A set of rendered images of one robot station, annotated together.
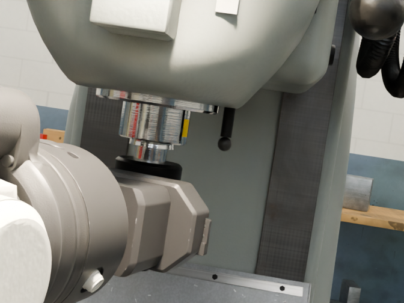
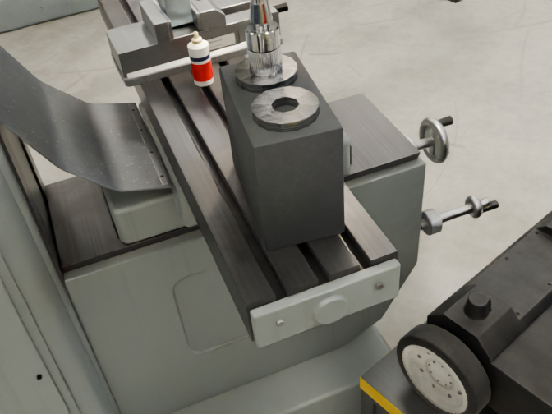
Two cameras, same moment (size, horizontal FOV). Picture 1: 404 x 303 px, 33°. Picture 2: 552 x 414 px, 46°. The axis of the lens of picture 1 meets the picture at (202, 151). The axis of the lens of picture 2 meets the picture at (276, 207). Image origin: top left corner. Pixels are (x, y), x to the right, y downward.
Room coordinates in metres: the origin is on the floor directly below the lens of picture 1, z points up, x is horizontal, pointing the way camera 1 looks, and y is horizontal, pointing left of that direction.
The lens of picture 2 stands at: (0.81, 1.11, 1.63)
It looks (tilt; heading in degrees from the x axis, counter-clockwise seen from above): 41 degrees down; 247
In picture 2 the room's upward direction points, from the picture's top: 6 degrees counter-clockwise
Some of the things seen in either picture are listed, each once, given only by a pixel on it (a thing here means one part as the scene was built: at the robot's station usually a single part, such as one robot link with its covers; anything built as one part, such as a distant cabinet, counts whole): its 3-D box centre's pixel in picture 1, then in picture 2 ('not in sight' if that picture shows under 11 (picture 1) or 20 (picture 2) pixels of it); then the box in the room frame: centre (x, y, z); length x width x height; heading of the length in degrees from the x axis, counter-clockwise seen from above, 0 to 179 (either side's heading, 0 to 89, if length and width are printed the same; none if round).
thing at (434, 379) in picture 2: not in sight; (441, 371); (0.25, 0.54, 0.50); 0.20 x 0.05 x 0.20; 104
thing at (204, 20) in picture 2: not in sight; (202, 7); (0.40, -0.13, 1.05); 0.12 x 0.06 x 0.04; 86
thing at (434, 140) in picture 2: not in sight; (420, 144); (-0.02, 0.08, 0.66); 0.16 x 0.12 x 0.12; 175
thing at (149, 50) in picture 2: not in sight; (193, 26); (0.43, -0.14, 1.01); 0.35 x 0.15 x 0.11; 176
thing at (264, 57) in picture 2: not in sight; (264, 51); (0.48, 0.35, 1.19); 0.05 x 0.05 x 0.06
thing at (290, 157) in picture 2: not in sight; (281, 144); (0.49, 0.40, 1.06); 0.22 x 0.12 x 0.20; 79
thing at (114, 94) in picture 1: (158, 100); not in sight; (0.48, 0.04, 1.31); 0.09 x 0.09 x 0.01
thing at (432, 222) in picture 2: not in sight; (459, 211); (-0.04, 0.22, 0.54); 0.22 x 0.06 x 0.06; 175
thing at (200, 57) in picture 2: not in sight; (200, 57); (0.47, 0.00, 1.01); 0.04 x 0.04 x 0.11
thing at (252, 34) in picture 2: not in sight; (261, 29); (0.48, 0.35, 1.22); 0.05 x 0.05 x 0.01
